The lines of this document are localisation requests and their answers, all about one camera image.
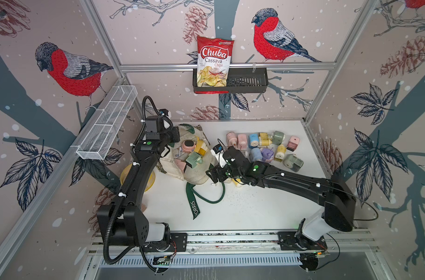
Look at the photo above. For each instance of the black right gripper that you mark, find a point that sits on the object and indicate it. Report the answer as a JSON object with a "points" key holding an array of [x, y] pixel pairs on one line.
{"points": [[215, 171]]}

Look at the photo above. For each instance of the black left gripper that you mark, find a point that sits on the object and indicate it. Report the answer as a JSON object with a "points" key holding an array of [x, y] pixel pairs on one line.
{"points": [[174, 130]]}

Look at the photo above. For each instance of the light blue pencil sharpener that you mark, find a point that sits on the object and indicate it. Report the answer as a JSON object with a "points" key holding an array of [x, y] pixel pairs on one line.
{"points": [[256, 154]]}

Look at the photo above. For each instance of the cream green-handled tote bag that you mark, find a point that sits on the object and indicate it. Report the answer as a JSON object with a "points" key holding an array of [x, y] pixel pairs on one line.
{"points": [[192, 177]]}

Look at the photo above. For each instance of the pink boxy pencil sharpener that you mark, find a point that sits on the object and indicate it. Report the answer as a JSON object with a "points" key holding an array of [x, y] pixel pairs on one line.
{"points": [[182, 165]]}

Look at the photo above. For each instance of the pink square pencil sharpener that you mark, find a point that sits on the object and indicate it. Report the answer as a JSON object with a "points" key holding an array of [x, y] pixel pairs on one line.
{"points": [[293, 143]]}

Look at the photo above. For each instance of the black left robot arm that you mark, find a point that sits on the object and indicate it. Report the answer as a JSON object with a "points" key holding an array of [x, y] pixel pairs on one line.
{"points": [[122, 223]]}

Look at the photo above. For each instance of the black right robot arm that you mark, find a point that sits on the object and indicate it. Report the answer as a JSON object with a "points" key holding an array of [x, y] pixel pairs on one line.
{"points": [[337, 204]]}

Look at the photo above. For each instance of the yellow bowl with buns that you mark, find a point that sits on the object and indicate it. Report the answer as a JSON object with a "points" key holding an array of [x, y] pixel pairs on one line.
{"points": [[127, 169]]}

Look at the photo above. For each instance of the red Chuba cassava chips bag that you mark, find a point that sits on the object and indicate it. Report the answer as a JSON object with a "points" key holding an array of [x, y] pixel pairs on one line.
{"points": [[213, 65]]}

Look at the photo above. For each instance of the white wire mesh shelf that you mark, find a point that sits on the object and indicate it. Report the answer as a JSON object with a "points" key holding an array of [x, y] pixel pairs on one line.
{"points": [[100, 137]]}

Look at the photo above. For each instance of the black wire wall basket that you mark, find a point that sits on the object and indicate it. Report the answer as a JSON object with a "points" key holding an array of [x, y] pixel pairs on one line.
{"points": [[240, 80]]}

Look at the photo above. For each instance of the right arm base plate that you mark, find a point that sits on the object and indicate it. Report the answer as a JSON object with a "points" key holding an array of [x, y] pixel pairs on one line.
{"points": [[291, 241]]}

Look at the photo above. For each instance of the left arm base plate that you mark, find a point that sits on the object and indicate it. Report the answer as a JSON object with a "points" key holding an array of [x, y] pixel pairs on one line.
{"points": [[175, 242]]}

